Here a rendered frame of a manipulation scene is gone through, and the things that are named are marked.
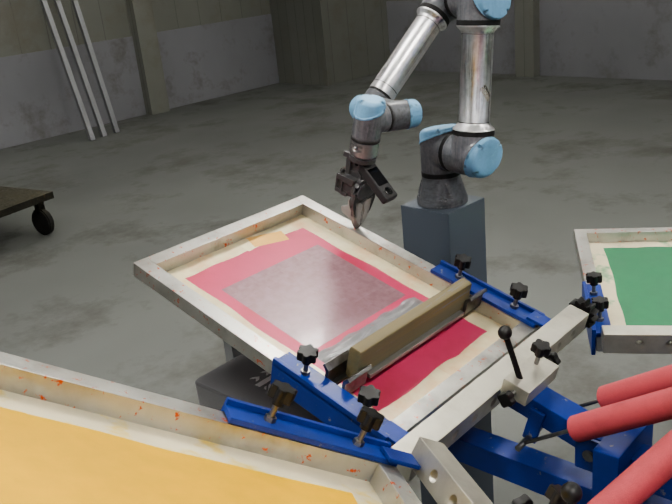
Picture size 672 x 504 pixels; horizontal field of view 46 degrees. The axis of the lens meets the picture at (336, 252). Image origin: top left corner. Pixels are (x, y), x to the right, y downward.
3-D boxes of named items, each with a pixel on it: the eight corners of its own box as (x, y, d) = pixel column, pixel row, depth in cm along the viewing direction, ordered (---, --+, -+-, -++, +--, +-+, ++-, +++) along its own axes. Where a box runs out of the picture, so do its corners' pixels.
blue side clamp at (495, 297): (426, 289, 203) (431, 266, 199) (437, 282, 206) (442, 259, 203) (528, 345, 187) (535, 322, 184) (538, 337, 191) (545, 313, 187)
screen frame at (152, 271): (133, 275, 191) (133, 262, 189) (301, 206, 230) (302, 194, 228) (387, 458, 150) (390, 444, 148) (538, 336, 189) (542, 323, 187)
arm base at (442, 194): (438, 191, 249) (436, 160, 246) (477, 197, 239) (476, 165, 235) (407, 204, 240) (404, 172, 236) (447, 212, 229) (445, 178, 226)
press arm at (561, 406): (501, 402, 161) (506, 384, 158) (516, 389, 165) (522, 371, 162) (578, 450, 152) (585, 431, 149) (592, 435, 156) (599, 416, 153)
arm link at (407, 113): (398, 95, 213) (365, 99, 207) (425, 99, 204) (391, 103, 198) (398, 124, 215) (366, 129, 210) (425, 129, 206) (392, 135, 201)
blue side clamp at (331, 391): (269, 383, 165) (272, 357, 162) (286, 373, 169) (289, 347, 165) (380, 465, 150) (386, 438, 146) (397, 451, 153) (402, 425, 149)
